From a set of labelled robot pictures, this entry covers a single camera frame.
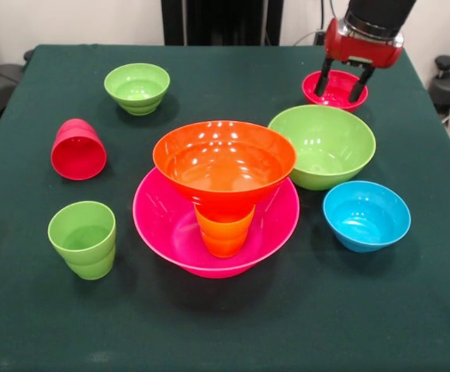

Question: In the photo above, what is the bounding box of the small green bowl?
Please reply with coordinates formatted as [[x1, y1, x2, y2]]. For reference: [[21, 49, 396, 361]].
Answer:
[[103, 62, 171, 116]]

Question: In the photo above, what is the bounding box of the dark green tablecloth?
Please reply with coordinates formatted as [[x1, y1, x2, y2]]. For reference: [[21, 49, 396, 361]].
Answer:
[[0, 43, 450, 372]]

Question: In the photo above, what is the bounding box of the orange cup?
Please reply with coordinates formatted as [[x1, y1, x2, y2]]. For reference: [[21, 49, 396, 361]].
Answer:
[[193, 203, 257, 259]]

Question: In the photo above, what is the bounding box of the black office chair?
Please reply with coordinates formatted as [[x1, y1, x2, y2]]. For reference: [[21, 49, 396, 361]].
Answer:
[[0, 26, 36, 125]]

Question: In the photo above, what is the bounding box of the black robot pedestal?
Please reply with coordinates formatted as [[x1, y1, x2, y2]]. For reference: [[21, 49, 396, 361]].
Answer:
[[161, 0, 284, 47]]

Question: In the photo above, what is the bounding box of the green cup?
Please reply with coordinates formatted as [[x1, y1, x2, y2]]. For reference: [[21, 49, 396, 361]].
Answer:
[[47, 201, 117, 281]]

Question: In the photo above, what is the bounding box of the large green bowl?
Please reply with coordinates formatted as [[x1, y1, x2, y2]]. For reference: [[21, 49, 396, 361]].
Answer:
[[267, 105, 377, 191]]

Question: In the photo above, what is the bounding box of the large pink bowl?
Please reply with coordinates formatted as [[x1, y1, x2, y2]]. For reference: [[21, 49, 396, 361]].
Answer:
[[132, 167, 301, 280]]

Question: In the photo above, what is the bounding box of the red cup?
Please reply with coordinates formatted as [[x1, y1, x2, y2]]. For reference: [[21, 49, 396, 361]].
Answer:
[[50, 118, 108, 181]]

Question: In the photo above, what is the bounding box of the large orange bowl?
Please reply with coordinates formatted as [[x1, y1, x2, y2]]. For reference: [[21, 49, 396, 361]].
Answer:
[[151, 120, 297, 219]]

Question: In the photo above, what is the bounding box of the small red bowl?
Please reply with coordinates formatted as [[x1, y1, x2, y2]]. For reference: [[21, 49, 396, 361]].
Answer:
[[301, 70, 369, 113]]

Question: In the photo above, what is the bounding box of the small blue bowl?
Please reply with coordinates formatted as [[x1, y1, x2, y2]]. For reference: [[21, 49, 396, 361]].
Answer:
[[323, 181, 412, 253]]

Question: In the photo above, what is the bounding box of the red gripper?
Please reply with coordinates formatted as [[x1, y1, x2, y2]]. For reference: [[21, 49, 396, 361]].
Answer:
[[313, 17, 404, 103]]

